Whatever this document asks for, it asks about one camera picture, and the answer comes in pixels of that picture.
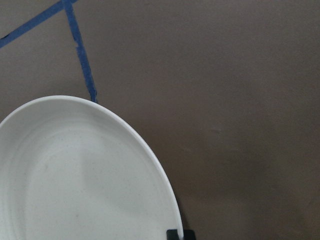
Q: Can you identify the cream round plate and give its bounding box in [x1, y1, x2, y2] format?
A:
[0, 95, 184, 240]

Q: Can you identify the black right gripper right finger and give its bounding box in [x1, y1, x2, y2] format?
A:
[183, 230, 195, 240]

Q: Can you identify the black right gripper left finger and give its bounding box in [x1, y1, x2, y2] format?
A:
[166, 229, 178, 240]

